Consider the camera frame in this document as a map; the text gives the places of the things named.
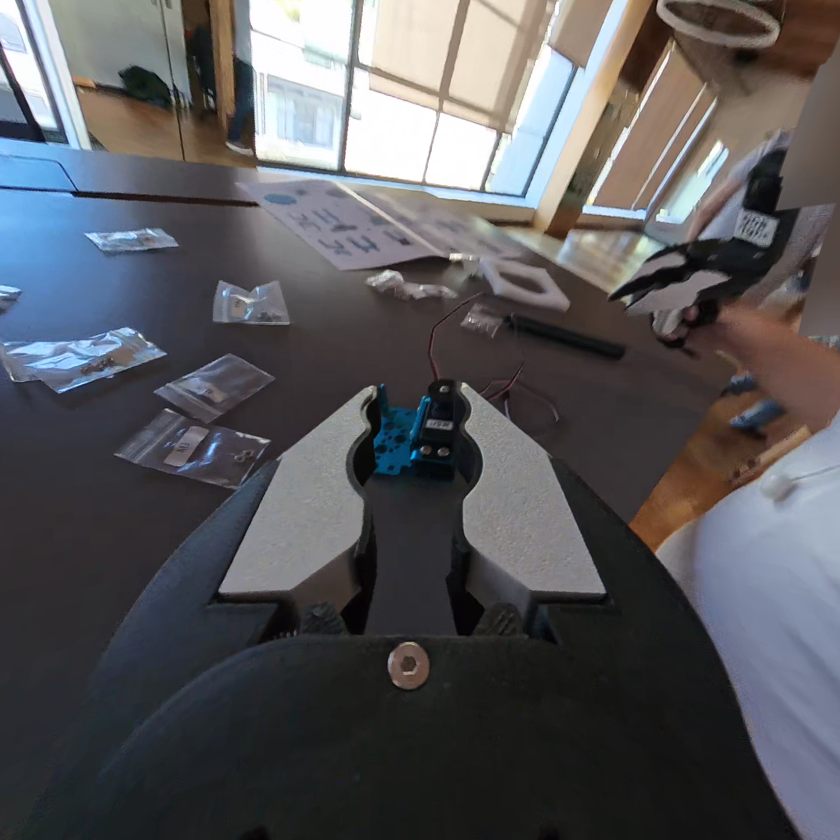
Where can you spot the blue metal servo bracket assembly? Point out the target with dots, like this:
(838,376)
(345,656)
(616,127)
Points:
(394,446)

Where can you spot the flat clear bag with nuts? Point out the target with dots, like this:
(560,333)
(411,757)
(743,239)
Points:
(197,453)

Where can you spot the person's right forearm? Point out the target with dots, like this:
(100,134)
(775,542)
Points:
(774,361)

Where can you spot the narrow clear screw bag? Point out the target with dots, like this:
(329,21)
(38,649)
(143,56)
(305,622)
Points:
(430,291)

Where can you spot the white foam frame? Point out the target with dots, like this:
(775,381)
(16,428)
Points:
(556,300)

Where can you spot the small clear plastic bag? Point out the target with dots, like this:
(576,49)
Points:
(482,321)
(6,298)
(466,262)

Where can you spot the clear bag of dark screws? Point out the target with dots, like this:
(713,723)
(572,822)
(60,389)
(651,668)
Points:
(249,305)

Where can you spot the clear bag with brown part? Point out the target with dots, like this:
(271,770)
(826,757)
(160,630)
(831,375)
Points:
(131,240)

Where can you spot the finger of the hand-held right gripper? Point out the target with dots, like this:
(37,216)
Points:
(682,292)
(659,269)

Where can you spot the adjacent grey desk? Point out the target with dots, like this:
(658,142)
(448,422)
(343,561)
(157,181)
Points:
(131,170)

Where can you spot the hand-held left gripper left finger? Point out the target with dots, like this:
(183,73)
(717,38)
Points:
(295,525)

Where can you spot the clear zip bag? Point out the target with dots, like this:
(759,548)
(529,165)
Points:
(213,387)

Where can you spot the dark desk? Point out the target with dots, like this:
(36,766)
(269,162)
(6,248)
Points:
(98,558)

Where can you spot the assembly instruction sheet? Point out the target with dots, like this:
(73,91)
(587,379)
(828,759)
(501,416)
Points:
(341,229)

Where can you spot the black electric screwdriver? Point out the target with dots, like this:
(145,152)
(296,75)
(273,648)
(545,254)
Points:
(564,336)

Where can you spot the person's right hand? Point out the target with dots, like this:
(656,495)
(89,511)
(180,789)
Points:
(720,329)

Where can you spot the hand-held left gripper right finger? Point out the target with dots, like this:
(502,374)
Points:
(531,525)

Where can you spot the dark green bag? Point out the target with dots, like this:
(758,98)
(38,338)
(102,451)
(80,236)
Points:
(145,85)

